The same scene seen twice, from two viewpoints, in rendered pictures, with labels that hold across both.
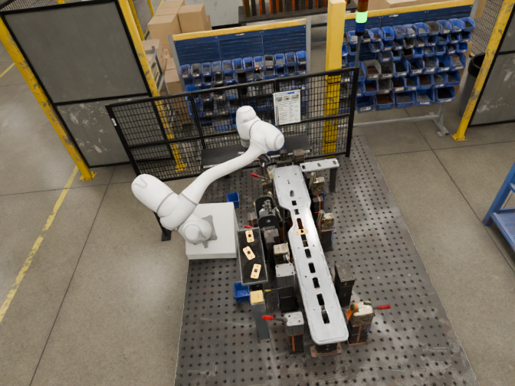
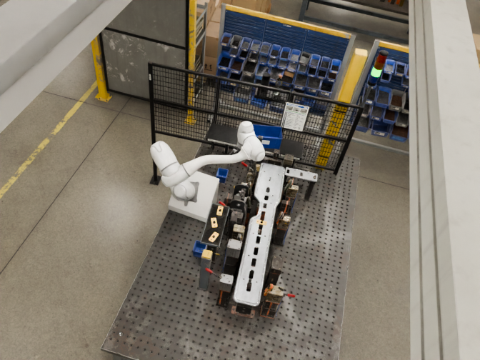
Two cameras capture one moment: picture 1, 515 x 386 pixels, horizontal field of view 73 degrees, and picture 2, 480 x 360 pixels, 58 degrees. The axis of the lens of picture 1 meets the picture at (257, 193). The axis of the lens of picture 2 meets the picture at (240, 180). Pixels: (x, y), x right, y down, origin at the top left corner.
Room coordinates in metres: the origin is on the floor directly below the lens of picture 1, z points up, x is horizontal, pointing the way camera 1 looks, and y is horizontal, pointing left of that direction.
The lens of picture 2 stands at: (-0.72, -0.20, 3.76)
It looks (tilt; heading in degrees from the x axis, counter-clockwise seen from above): 48 degrees down; 5
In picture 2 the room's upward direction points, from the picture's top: 10 degrees clockwise
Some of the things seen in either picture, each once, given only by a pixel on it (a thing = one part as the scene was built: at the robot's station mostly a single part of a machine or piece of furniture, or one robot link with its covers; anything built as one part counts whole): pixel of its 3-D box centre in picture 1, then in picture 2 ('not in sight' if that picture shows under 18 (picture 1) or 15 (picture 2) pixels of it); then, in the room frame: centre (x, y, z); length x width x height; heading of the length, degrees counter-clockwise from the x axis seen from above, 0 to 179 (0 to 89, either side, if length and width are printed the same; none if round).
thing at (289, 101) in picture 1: (287, 107); (294, 116); (2.41, -0.33, 1.30); 0.23 x 0.02 x 0.31; 91
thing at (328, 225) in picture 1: (326, 233); (281, 230); (1.46, -0.42, 0.87); 0.12 x 0.09 x 0.35; 91
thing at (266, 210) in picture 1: (268, 230); (238, 211); (1.49, -0.04, 0.94); 0.18 x 0.13 x 0.49; 1
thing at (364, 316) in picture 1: (359, 323); (271, 301); (0.81, -0.45, 0.88); 0.15 x 0.11 x 0.36; 91
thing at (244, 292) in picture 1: (242, 292); (199, 249); (1.17, 0.19, 0.74); 0.11 x 0.10 x 0.09; 1
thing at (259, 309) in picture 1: (260, 318); (205, 271); (0.90, 0.08, 0.92); 0.08 x 0.08 x 0.44; 1
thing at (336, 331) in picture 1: (303, 234); (261, 224); (1.37, -0.26, 1.00); 1.38 x 0.22 x 0.02; 1
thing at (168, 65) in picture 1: (170, 78); (211, 28); (4.97, 1.04, 0.52); 1.21 x 0.81 x 1.05; 1
